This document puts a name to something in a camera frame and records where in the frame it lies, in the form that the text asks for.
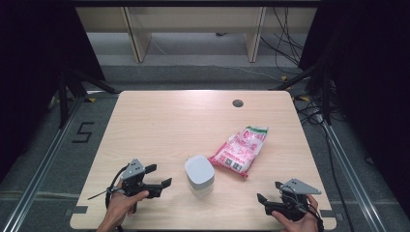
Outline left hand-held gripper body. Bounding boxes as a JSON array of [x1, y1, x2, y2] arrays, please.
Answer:
[[119, 158, 163, 199]]

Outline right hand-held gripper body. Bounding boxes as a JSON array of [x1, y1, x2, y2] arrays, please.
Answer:
[[264, 178, 322, 221]]

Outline clear jar with white lid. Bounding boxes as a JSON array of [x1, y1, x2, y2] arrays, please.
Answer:
[[184, 154, 216, 198]]

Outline pink and white plastic bag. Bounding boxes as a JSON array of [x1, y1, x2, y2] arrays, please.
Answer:
[[208, 125, 269, 179]]

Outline person's left hand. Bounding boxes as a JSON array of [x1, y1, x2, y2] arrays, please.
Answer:
[[105, 182, 150, 225]]

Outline person's right hand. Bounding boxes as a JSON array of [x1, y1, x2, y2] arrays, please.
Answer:
[[271, 194, 320, 232]]

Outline black metal stand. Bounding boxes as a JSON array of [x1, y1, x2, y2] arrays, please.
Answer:
[[269, 61, 333, 125], [57, 67, 120, 130]]

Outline black curtain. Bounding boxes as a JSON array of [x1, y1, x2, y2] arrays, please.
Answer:
[[299, 0, 410, 211], [0, 0, 105, 182]]

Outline aluminium floor rail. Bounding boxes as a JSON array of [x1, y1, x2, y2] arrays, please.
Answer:
[[1, 96, 85, 232], [322, 122, 388, 232]]

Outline tangled black floor cables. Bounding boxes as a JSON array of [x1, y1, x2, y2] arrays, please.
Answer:
[[294, 96, 327, 127]]

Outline white floor cable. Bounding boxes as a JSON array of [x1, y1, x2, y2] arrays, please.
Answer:
[[151, 37, 281, 81]]

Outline hanging black cables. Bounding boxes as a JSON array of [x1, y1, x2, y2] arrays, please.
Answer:
[[259, 7, 306, 67]]

